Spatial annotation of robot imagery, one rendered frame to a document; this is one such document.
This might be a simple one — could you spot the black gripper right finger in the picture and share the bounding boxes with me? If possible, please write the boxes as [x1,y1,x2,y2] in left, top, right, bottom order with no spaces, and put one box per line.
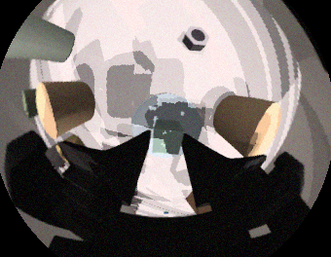
[181,133,268,208]

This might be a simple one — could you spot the pale green cylinder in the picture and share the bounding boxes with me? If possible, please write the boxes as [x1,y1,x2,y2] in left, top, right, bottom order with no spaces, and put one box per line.
[22,89,39,119]

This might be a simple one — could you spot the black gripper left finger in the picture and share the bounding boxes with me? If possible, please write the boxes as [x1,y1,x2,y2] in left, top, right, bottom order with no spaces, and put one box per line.
[58,129,151,206]

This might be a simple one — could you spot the grey hex nut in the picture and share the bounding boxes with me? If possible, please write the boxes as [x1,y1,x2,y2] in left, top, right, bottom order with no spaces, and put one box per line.
[182,26,210,51]

